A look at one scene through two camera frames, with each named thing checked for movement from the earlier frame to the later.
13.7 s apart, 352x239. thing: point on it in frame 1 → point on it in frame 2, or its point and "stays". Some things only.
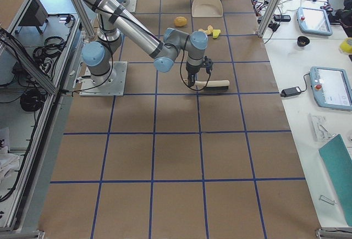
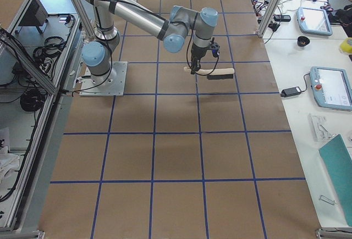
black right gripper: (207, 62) → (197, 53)
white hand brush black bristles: (212, 84) → (215, 73)
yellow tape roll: (346, 46) stays
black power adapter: (290, 92) stays
